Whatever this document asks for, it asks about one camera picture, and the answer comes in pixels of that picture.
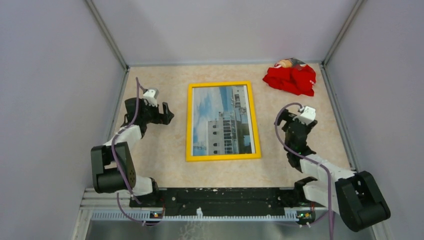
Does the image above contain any red cloth doll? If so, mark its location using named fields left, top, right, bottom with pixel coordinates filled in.
left=262, top=58, right=317, bottom=97

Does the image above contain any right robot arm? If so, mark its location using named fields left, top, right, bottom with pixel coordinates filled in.
left=274, top=106, right=391, bottom=232

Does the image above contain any yellow wooden picture frame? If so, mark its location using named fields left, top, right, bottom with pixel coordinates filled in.
left=185, top=80, right=263, bottom=163

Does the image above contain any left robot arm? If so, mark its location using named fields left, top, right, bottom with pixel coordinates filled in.
left=90, top=97, right=175, bottom=207

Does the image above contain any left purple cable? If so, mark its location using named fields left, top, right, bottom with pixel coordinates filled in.
left=110, top=77, right=166, bottom=227

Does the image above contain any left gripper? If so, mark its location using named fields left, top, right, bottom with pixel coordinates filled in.
left=139, top=98, right=173, bottom=125

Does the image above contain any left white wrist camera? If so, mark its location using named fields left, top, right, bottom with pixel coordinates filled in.
left=142, top=88, right=159, bottom=108

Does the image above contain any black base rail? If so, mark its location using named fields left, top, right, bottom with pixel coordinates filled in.
left=129, top=187, right=311, bottom=217

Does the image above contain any building photo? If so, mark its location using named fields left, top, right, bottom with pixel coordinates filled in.
left=192, top=85, right=257, bottom=157

